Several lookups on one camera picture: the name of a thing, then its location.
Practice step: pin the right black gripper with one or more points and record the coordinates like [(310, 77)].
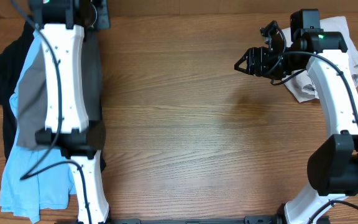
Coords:
[(261, 70)]

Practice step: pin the grey shorts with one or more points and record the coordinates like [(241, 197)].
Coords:
[(31, 92)]

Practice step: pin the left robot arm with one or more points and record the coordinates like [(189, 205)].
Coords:
[(64, 27)]

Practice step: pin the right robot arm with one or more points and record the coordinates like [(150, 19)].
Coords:
[(332, 169)]

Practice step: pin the black shirt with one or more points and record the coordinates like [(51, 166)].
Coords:
[(11, 61)]

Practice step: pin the light blue shirt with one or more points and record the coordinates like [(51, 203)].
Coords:
[(29, 182)]

